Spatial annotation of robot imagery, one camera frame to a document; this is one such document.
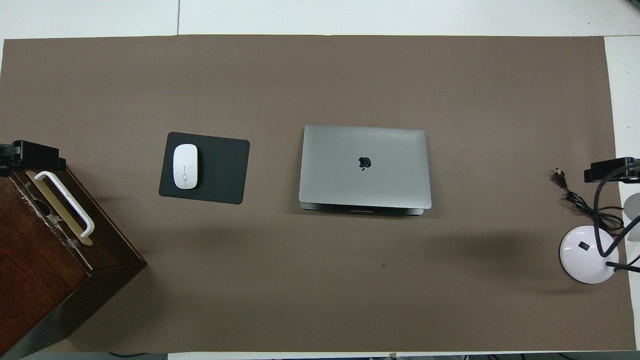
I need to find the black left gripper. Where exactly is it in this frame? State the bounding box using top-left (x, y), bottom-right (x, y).
top-left (0, 140), bottom-right (67, 177)

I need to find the silver grey laptop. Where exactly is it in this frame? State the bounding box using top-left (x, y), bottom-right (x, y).
top-left (298, 124), bottom-right (433, 217)

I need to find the white desk lamp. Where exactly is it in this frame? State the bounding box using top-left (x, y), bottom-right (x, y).
top-left (559, 192), bottom-right (640, 285)

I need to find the dark wooden box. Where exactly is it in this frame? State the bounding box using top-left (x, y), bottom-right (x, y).
top-left (0, 165), bottom-right (148, 360)

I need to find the white computer mouse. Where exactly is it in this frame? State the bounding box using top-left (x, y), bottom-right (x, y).
top-left (172, 143), bottom-right (199, 190)

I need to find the black mouse pad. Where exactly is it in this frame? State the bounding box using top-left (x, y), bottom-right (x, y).
top-left (158, 131), bottom-right (251, 205)

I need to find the brown table mat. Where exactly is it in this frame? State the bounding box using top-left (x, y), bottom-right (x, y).
top-left (0, 34), bottom-right (637, 353)

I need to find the black lamp power cord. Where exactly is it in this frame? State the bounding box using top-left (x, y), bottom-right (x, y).
top-left (551, 167), bottom-right (627, 237)

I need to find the brass handle plate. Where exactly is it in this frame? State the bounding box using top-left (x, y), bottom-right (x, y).
top-left (25, 170), bottom-right (94, 247)

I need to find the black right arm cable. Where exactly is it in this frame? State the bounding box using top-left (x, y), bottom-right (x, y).
top-left (593, 162), bottom-right (640, 258)

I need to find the white box handle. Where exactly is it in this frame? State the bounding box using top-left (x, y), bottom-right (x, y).
top-left (34, 171), bottom-right (95, 238)

